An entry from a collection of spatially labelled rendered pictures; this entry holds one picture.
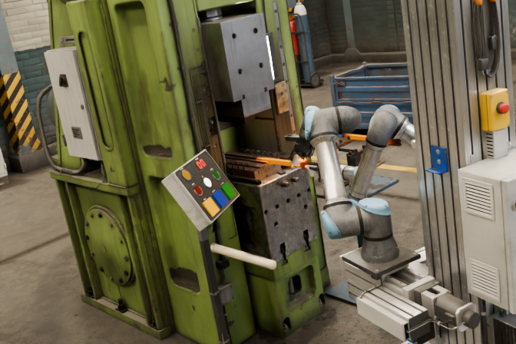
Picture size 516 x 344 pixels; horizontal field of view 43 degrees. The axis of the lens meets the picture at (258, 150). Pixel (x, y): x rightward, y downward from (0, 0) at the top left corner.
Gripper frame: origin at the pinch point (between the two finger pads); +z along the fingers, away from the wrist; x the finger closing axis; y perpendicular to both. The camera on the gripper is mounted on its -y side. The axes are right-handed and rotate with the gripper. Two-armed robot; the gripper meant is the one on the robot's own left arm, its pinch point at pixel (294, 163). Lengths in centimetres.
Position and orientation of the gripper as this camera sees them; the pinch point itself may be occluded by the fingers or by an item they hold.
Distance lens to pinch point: 334.8
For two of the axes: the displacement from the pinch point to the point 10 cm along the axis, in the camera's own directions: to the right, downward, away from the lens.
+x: 7.0, -3.0, 6.4
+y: 6.8, 5.4, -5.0
